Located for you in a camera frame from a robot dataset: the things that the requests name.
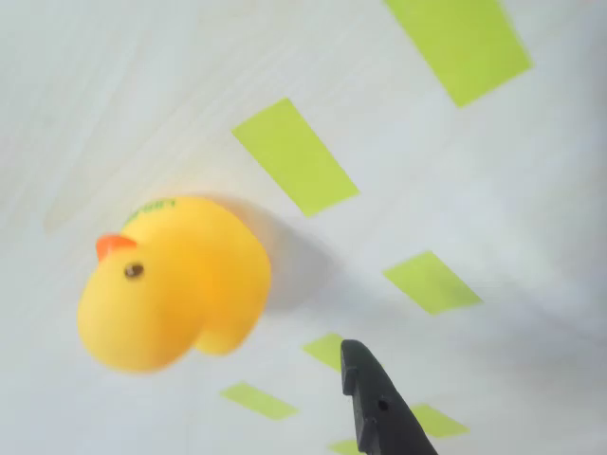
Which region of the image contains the yellow rubber duck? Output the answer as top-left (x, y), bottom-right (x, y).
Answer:
top-left (76, 194), bottom-right (273, 375)

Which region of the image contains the yellow-green tape piece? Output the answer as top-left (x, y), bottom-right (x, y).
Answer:
top-left (218, 381), bottom-right (300, 422)
top-left (302, 332), bottom-right (345, 373)
top-left (381, 0), bottom-right (536, 110)
top-left (408, 403), bottom-right (471, 440)
top-left (381, 250), bottom-right (485, 317)
top-left (326, 438), bottom-right (361, 455)
top-left (230, 97), bottom-right (361, 220)

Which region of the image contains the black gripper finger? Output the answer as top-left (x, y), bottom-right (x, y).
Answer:
top-left (340, 338), bottom-right (439, 455)

